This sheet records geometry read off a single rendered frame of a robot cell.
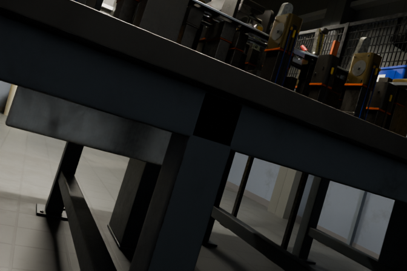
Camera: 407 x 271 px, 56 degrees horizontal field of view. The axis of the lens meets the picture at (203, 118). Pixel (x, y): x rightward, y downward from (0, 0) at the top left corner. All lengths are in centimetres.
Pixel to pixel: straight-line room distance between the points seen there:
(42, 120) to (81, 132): 8
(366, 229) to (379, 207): 24
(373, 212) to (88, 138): 326
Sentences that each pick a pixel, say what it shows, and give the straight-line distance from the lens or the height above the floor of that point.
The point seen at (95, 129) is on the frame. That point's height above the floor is 54.
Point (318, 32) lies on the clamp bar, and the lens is 184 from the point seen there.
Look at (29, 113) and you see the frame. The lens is 80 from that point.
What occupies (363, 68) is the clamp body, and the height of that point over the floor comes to 98.
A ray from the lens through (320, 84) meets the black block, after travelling 137.
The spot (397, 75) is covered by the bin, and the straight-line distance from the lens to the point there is 194.
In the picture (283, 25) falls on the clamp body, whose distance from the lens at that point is 128.
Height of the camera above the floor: 59
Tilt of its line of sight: 3 degrees up
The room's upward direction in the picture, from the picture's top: 17 degrees clockwise
